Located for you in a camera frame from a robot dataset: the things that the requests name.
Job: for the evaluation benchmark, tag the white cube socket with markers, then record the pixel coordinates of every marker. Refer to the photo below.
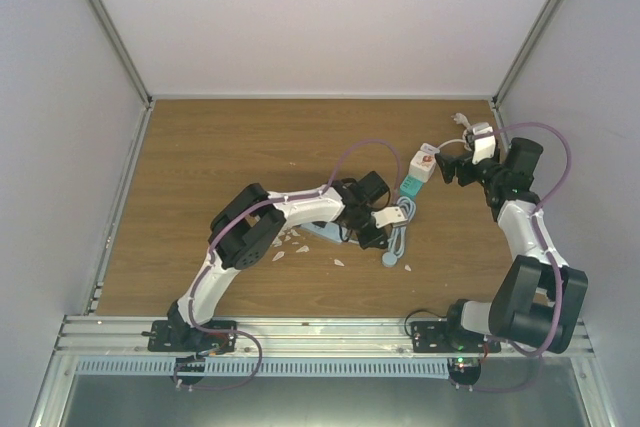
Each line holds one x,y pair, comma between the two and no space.
423,163

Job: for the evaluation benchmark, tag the aluminium front rail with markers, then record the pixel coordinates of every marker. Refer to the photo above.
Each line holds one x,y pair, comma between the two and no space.
279,337

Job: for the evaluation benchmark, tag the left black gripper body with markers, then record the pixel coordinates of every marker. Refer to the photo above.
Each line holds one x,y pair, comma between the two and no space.
365,240

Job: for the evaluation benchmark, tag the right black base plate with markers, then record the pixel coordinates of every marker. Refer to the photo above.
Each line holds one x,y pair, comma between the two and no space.
437,336

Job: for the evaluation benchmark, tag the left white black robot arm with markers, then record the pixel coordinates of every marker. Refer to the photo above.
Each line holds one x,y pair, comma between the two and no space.
242,233

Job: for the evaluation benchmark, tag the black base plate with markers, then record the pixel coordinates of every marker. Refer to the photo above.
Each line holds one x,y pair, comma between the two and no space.
437,336
164,336

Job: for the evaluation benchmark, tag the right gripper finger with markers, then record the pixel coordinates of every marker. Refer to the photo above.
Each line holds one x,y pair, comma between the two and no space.
448,174
445,161

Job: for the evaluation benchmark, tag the light blue power strip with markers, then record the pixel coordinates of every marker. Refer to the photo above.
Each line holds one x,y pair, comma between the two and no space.
329,231

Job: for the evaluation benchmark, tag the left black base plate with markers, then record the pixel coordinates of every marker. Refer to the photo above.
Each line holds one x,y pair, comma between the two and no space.
164,336

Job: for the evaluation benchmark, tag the grey slotted cable duct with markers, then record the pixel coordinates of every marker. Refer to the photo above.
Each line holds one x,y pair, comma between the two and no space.
270,367

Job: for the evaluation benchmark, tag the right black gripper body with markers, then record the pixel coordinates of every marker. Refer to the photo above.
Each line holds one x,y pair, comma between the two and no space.
465,177

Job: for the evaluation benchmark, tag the left aluminium frame post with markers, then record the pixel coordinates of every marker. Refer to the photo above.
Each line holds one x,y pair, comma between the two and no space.
114,38

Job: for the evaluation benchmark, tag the aluminium frame post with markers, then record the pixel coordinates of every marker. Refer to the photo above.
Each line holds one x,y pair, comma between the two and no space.
114,38
531,40

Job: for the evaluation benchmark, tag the right aluminium frame post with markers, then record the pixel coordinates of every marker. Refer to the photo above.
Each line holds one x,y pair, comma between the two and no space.
531,40

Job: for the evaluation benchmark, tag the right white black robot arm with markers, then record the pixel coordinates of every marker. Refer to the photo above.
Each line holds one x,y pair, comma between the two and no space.
538,304

